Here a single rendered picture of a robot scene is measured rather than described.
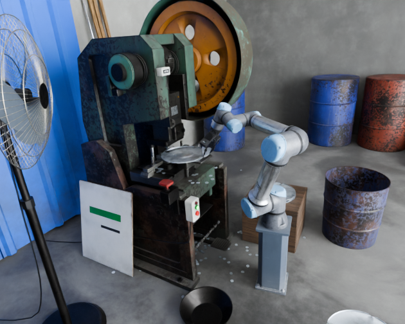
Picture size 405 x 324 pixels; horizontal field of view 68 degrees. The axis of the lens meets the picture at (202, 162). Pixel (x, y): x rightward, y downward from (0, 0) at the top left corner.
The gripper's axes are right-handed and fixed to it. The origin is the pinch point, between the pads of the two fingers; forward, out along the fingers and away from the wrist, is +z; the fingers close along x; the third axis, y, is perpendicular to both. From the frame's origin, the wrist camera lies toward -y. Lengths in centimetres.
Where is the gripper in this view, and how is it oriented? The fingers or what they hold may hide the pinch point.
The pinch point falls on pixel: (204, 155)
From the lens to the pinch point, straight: 184.6
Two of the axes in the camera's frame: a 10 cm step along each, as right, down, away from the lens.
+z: -3.2, 7.8, 5.4
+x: -8.2, -5.1, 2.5
